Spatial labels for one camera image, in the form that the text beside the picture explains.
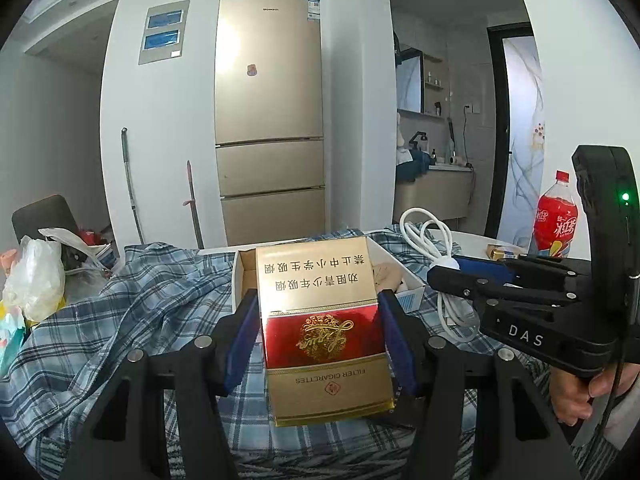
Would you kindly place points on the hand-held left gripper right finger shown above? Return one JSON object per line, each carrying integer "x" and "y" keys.
{"x": 400, "y": 350}

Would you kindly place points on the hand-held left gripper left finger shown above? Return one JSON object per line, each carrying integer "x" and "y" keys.
{"x": 242, "y": 345}

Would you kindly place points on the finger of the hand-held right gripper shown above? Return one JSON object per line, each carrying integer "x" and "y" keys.
{"x": 487, "y": 269}
{"x": 460, "y": 282}

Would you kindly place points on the cardboard box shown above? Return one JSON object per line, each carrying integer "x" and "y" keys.
{"x": 243, "y": 272}

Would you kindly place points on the beige round hand warmer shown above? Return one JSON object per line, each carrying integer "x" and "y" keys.
{"x": 387, "y": 276}

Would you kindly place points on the gold red cigarette pack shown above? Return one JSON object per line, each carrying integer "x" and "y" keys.
{"x": 320, "y": 285}

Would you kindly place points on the person's right hand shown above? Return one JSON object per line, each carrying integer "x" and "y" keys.
{"x": 570, "y": 397}

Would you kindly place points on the small gold cigarette pack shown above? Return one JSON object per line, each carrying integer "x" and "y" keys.
{"x": 505, "y": 251}

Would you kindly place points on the red soda bottle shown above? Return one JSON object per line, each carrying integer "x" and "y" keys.
{"x": 555, "y": 220}

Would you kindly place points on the beige vanity cabinet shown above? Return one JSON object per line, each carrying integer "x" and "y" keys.
{"x": 430, "y": 195}

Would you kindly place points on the blue plaid shirt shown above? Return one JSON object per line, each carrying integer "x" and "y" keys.
{"x": 150, "y": 300}

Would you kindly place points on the dark blue cloth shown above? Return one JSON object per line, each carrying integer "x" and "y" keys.
{"x": 412, "y": 167}

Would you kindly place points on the black-framed glass door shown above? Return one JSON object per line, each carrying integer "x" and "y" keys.
{"x": 520, "y": 135}

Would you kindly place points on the black faucet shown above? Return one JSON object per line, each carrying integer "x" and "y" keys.
{"x": 417, "y": 140}

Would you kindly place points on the dark broom stick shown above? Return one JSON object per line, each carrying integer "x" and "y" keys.
{"x": 192, "y": 200}

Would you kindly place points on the red object on floor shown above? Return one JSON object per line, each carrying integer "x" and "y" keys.
{"x": 87, "y": 237}

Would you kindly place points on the crumpled white paper bag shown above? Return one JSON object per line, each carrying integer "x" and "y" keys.
{"x": 75, "y": 242}

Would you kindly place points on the bathroom mirror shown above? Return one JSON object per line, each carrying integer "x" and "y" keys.
{"x": 410, "y": 80}

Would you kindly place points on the translucent white plastic bag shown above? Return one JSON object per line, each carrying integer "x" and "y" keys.
{"x": 35, "y": 280}

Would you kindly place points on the teal white packet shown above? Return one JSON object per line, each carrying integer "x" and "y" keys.
{"x": 10, "y": 340}

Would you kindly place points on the grey chair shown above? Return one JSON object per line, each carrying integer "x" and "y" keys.
{"x": 45, "y": 215}

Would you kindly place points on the gold refrigerator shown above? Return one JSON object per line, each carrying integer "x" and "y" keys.
{"x": 270, "y": 110}

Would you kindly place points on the beige fridge magnet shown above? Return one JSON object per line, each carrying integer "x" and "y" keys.
{"x": 251, "y": 70}

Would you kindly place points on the wooden wall shelf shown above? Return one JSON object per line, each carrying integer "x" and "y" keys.
{"x": 434, "y": 85}

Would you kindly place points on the grey wall electrical panel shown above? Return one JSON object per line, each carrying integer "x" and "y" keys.
{"x": 162, "y": 40}

